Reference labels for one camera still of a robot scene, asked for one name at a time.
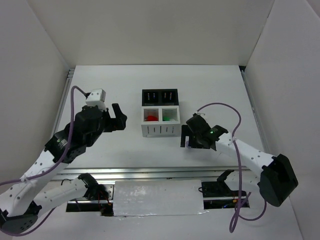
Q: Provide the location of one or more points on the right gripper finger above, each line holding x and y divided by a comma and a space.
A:
193, 142
185, 136

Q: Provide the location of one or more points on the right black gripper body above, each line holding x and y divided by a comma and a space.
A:
191, 139

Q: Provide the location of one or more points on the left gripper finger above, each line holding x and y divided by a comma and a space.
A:
111, 127
120, 117

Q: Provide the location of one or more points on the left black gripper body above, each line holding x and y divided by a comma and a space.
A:
110, 121

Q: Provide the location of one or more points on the purple hollow lego brick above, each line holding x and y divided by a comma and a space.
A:
189, 148

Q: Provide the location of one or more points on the green lego brick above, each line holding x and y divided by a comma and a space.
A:
168, 118

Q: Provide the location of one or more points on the red ridged lego brick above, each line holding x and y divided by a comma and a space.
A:
151, 118

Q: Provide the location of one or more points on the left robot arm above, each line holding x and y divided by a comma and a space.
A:
25, 201

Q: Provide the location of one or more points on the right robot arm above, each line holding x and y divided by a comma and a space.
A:
276, 176

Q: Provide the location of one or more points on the white container pair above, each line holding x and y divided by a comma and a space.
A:
161, 128

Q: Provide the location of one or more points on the black container pair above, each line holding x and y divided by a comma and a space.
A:
160, 97

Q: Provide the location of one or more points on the white foam cover panel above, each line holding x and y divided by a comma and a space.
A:
157, 198

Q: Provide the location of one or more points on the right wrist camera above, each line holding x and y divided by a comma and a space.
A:
200, 114

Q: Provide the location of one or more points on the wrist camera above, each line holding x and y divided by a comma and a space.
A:
200, 114
96, 98

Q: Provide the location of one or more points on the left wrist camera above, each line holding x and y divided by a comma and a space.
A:
96, 98

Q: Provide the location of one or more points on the aluminium rail frame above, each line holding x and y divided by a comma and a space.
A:
216, 90

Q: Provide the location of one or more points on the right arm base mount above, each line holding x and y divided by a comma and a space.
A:
217, 195

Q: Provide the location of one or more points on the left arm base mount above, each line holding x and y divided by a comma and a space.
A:
98, 192

